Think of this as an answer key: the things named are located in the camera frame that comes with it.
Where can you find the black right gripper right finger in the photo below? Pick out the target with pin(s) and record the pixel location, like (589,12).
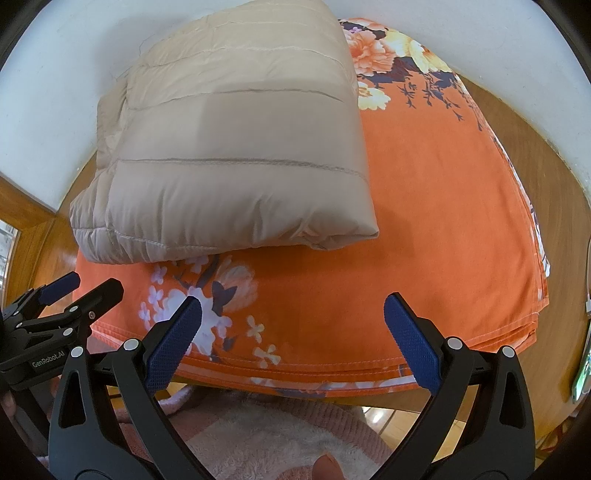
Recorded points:
(478,422)

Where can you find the beige puffer down jacket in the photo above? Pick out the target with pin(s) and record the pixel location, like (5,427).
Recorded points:
(239,130)

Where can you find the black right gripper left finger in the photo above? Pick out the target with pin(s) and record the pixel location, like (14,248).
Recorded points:
(86,441)

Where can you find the person's right hand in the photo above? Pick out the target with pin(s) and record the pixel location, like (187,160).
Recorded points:
(327,468)

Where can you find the person's left hand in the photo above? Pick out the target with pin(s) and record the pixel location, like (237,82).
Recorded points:
(9,405)

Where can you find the orange floral folded blanket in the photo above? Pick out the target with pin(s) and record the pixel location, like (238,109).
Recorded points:
(459,240)

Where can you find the smartphone with lit screen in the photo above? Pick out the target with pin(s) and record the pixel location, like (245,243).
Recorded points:
(581,382)

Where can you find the wooden window frame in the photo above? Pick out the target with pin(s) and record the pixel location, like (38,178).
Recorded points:
(44,248)

